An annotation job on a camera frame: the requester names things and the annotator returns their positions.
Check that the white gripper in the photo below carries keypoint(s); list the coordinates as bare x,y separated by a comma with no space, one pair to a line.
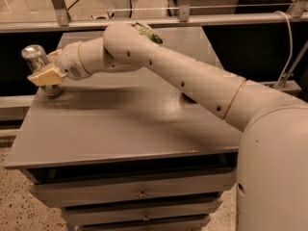
69,63

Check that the silver redbull can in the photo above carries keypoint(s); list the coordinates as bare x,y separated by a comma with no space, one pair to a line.
36,59

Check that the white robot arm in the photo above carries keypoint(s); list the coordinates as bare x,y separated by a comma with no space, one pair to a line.
272,186

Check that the green chip bag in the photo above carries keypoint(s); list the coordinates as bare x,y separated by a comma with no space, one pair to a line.
148,32

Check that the grey drawer cabinet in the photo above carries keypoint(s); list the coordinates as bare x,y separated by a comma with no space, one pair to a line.
126,152

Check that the metal railing frame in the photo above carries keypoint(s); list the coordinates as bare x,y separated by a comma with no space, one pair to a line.
25,16

